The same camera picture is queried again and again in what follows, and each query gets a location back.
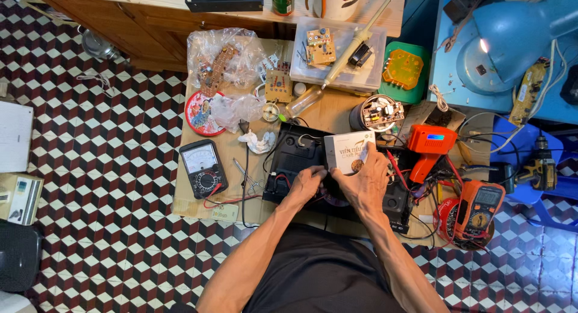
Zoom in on person's right hand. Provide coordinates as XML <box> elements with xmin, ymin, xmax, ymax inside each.
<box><xmin>331</xmin><ymin>142</ymin><xmax>392</xmax><ymax>214</ymax></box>

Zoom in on person's left hand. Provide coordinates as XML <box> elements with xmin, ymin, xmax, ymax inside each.
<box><xmin>289</xmin><ymin>165</ymin><xmax>329</xmax><ymax>205</ymax></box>

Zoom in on small white carton box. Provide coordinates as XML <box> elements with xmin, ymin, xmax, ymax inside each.
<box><xmin>324</xmin><ymin>131</ymin><xmax>377</xmax><ymax>175</ymax></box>

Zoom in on black opened appliance casing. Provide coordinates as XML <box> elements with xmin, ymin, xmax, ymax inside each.
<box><xmin>262</xmin><ymin>122</ymin><xmax>414</xmax><ymax>235</ymax></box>

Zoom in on black round can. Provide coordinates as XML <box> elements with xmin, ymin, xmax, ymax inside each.
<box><xmin>349</xmin><ymin>95</ymin><xmax>405</xmax><ymax>133</ymax></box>

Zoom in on crumpled white tissue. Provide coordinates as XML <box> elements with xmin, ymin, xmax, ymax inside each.
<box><xmin>238</xmin><ymin>130</ymin><xmax>276</xmax><ymax>154</ymax></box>

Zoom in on metal forceps scissors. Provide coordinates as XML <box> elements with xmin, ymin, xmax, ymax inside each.
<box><xmin>232</xmin><ymin>158</ymin><xmax>266</xmax><ymax>195</ymax></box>

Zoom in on clear glass bottle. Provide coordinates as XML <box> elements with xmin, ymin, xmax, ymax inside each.
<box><xmin>285</xmin><ymin>85</ymin><xmax>324</xmax><ymax>119</ymax></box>

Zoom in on white small solder spool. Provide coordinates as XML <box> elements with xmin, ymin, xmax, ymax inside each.
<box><xmin>262</xmin><ymin>101</ymin><xmax>281</xmax><ymax>122</ymax></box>

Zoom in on red test probe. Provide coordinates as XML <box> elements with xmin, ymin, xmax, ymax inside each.
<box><xmin>386</xmin><ymin>150</ymin><xmax>411</xmax><ymax>191</ymax></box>

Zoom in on beige circuit board with components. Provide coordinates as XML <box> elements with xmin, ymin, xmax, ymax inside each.
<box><xmin>361</xmin><ymin>98</ymin><xmax>405</xmax><ymax>129</ymax></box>

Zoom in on tan circuit board with buttons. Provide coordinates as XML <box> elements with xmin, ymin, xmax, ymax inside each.
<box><xmin>265</xmin><ymin>70</ymin><xmax>293</xmax><ymax>103</ymax></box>

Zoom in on brown cardboard sheet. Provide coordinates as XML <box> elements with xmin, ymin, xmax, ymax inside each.
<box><xmin>172</xmin><ymin>38</ymin><xmax>495</xmax><ymax>249</ymax></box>

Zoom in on red multimeter probe lead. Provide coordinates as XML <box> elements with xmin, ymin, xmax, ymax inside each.
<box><xmin>203</xmin><ymin>183</ymin><xmax>263</xmax><ymax>209</ymax></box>

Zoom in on clear plastic storage box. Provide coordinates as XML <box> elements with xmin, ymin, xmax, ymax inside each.
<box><xmin>290</xmin><ymin>16</ymin><xmax>388</xmax><ymax>93</ymax></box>

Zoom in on person's black shirt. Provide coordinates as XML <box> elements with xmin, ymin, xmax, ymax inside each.
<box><xmin>241</xmin><ymin>223</ymin><xmax>407</xmax><ymax>313</ymax></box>

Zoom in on small white remote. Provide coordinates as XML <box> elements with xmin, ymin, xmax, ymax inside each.
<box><xmin>212</xmin><ymin>204</ymin><xmax>239</xmax><ymax>222</ymax></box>

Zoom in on small crumpled clear plastic bag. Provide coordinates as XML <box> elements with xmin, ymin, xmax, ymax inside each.
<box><xmin>210</xmin><ymin>94</ymin><xmax>267</xmax><ymax>134</ymax></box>

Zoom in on orange soldering gun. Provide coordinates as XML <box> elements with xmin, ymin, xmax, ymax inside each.
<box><xmin>407</xmin><ymin>124</ymin><xmax>458</xmax><ymax>184</ymax></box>

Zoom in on black analog multimeter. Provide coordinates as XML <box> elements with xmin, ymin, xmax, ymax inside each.
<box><xmin>179</xmin><ymin>139</ymin><xmax>229</xmax><ymax>200</ymax></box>

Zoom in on green plastic tray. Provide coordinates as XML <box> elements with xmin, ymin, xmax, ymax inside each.
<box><xmin>378</xmin><ymin>41</ymin><xmax>430</xmax><ymax>105</ymax></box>

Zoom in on black small transformer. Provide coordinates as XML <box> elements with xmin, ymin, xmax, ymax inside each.
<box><xmin>349</xmin><ymin>43</ymin><xmax>374</xmax><ymax>69</ymax></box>

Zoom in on tan circuit board blue knob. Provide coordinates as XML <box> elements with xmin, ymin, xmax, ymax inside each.
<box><xmin>306</xmin><ymin>28</ymin><xmax>337</xmax><ymax>66</ymax></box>

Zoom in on red round printed lid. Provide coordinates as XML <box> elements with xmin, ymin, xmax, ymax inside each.
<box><xmin>185</xmin><ymin>90</ymin><xmax>228</xmax><ymax>137</ymax></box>

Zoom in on cream desoldering pump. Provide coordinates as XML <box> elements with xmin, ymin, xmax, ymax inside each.
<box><xmin>321</xmin><ymin>0</ymin><xmax>401</xmax><ymax>90</ymax></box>

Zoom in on yellow round plastic part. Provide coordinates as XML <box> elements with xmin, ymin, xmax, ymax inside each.
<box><xmin>382</xmin><ymin>49</ymin><xmax>425</xmax><ymax>91</ymax></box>

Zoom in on brown long circuit board strip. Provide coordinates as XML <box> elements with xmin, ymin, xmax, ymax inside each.
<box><xmin>200</xmin><ymin>44</ymin><xmax>239</xmax><ymax>98</ymax></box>

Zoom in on blue table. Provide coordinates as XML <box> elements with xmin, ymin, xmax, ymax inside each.
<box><xmin>427</xmin><ymin>0</ymin><xmax>578</xmax><ymax>124</ymax></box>

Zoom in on orange digital multimeter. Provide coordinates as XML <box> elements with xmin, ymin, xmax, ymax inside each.
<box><xmin>455</xmin><ymin>179</ymin><xmax>506</xmax><ymax>240</ymax></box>

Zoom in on large clear plastic bag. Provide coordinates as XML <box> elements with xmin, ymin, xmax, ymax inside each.
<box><xmin>187</xmin><ymin>28</ymin><xmax>268</xmax><ymax>91</ymax></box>

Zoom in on white cup with tools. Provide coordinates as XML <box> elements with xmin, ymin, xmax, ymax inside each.
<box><xmin>312</xmin><ymin>0</ymin><xmax>365</xmax><ymax>21</ymax></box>

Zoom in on green can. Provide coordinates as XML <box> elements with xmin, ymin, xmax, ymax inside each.
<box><xmin>270</xmin><ymin>0</ymin><xmax>295</xmax><ymax>17</ymax></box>

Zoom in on blue plastic stool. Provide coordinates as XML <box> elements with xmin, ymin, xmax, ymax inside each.
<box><xmin>490</xmin><ymin>116</ymin><xmax>578</xmax><ymax>232</ymax></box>

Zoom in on black power adapter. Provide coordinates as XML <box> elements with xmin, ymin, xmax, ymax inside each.
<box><xmin>443</xmin><ymin>0</ymin><xmax>497</xmax><ymax>25</ymax></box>

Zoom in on yellowish long circuit board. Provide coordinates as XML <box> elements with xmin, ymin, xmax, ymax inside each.
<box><xmin>508</xmin><ymin>60</ymin><xmax>549</xmax><ymax>126</ymax></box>

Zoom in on blue desk lamp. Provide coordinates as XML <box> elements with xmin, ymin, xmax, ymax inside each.
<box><xmin>456</xmin><ymin>0</ymin><xmax>578</xmax><ymax>95</ymax></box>

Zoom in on metal pot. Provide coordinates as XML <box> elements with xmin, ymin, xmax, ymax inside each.
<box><xmin>81</xmin><ymin>26</ymin><xmax>122</xmax><ymax>61</ymax></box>

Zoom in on beige box device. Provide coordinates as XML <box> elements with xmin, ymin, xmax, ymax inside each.
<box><xmin>0</xmin><ymin>173</ymin><xmax>44</xmax><ymax>226</ymax></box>

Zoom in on white flat board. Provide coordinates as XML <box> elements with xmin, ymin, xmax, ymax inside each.
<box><xmin>0</xmin><ymin>101</ymin><xmax>34</xmax><ymax>173</ymax></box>

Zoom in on black power cord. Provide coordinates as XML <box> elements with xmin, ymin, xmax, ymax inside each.
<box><xmin>238</xmin><ymin>119</ymin><xmax>262</xmax><ymax>229</ymax></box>

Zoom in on red wire spool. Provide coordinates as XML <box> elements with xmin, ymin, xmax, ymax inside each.
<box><xmin>433</xmin><ymin>197</ymin><xmax>495</xmax><ymax>251</ymax></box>

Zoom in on white twisted cable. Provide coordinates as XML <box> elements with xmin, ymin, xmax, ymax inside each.
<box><xmin>428</xmin><ymin>84</ymin><xmax>450</xmax><ymax>113</ymax></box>

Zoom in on yellow black cordless drill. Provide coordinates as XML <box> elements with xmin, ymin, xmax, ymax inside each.
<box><xmin>490</xmin><ymin>135</ymin><xmax>559</xmax><ymax>192</ymax></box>

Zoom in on white cord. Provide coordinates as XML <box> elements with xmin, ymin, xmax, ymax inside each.
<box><xmin>76</xmin><ymin>69</ymin><xmax>116</xmax><ymax>98</ymax></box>

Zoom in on white lamp cable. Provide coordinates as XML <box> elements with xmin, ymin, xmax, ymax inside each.
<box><xmin>458</xmin><ymin>39</ymin><xmax>568</xmax><ymax>154</ymax></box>

